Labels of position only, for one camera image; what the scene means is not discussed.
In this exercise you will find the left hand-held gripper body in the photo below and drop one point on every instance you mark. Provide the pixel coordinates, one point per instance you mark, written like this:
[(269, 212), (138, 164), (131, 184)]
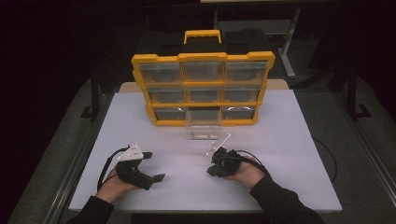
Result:
[(134, 174)]

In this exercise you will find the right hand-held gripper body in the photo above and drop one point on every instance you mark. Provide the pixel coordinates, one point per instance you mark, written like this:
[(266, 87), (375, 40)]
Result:
[(227, 161)]

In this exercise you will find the clear plastic screw drawer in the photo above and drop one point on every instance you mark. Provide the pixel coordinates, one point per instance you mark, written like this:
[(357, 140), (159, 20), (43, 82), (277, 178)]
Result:
[(204, 123)]

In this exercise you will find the yellow black organizer cabinet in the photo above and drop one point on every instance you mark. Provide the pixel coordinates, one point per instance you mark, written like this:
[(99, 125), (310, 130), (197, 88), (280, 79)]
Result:
[(202, 57)]

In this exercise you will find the person's right hand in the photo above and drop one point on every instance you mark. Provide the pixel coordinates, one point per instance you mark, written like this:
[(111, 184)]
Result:
[(247, 174)]

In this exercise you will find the person's left hand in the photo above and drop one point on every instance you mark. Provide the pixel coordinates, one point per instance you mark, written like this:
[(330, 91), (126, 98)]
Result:
[(112, 188)]

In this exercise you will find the black metal stand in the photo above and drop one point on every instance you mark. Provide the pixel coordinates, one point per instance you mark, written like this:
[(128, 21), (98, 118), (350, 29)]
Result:
[(351, 93), (95, 93)]

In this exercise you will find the set of clear closed bins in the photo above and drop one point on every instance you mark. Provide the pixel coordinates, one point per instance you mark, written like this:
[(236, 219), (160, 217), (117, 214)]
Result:
[(160, 73)]

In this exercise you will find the aluminium rail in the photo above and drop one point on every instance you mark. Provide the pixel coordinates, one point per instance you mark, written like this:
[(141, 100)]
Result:
[(67, 183), (373, 154)]

